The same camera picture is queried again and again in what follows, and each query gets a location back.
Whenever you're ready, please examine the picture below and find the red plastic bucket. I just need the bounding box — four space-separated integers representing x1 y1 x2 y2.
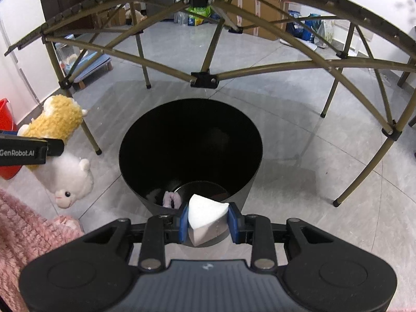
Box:
0 98 18 180

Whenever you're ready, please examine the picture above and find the purple fluffy headband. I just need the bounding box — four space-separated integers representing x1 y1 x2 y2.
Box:
162 191 183 209

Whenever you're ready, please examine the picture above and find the white foam wedge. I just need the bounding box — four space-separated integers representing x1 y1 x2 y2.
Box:
188 194 230 247

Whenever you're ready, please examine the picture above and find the black trash bin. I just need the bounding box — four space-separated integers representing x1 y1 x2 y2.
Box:
119 98 263 247

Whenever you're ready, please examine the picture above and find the light blue plastic container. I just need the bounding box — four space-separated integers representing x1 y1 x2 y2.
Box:
54 42 113 83

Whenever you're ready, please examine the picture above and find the pink fluffy rug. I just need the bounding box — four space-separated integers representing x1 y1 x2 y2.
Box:
0 188 85 312

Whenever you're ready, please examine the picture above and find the white plastic bag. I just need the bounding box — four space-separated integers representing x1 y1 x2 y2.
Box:
314 19 335 49

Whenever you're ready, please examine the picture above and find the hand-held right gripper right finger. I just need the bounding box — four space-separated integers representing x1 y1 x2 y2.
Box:
229 202 335 270

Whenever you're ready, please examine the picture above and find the tan slatted folding table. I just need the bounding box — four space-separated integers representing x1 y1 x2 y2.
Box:
4 0 416 207

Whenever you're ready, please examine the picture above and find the yellow white alpaca plush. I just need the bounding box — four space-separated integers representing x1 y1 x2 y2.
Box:
17 95 95 209

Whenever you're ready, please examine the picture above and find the low wooden stand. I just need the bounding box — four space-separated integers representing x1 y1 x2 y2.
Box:
73 68 113 90

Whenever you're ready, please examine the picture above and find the blue plastic bag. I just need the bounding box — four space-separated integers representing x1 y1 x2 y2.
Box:
288 10 322 43

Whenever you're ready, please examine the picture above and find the green snack bag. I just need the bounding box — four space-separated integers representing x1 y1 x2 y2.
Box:
187 5 212 27

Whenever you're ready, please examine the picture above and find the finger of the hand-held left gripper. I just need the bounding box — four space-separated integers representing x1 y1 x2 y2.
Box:
47 139 64 157

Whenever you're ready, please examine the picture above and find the dark brown door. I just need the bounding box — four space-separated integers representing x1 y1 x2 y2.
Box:
38 0 89 28

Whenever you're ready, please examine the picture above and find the large taped cardboard box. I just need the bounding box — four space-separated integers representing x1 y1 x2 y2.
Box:
224 0 288 40

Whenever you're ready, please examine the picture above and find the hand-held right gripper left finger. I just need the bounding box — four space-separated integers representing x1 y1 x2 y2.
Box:
84 205 190 272

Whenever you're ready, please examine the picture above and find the beige plush toy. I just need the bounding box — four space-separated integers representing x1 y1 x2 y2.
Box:
125 9 147 24

